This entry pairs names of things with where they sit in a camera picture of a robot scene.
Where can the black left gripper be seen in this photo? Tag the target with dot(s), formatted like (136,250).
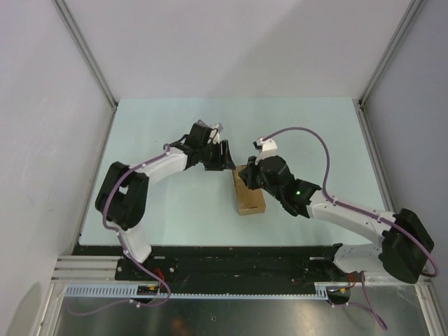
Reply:
(222,162)

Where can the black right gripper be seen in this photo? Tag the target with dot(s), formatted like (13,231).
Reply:
(248,173)

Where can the brown cardboard express box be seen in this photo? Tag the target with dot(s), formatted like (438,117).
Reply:
(249,202)

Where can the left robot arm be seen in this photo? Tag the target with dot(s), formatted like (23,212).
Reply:
(122,197)

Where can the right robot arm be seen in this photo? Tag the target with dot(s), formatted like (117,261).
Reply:
(398,242)

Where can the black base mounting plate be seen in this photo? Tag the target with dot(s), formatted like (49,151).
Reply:
(245,270)

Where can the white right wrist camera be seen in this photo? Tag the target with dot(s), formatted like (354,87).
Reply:
(266,149)

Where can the aluminium front rail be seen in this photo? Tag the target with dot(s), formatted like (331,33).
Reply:
(72,269)

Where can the left aluminium frame post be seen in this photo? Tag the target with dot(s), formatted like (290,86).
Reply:
(82,46)

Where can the aluminium frame post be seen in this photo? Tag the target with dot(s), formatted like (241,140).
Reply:
(82,46)
(404,27)

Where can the right aluminium frame post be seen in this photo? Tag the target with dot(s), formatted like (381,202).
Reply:
(404,27)

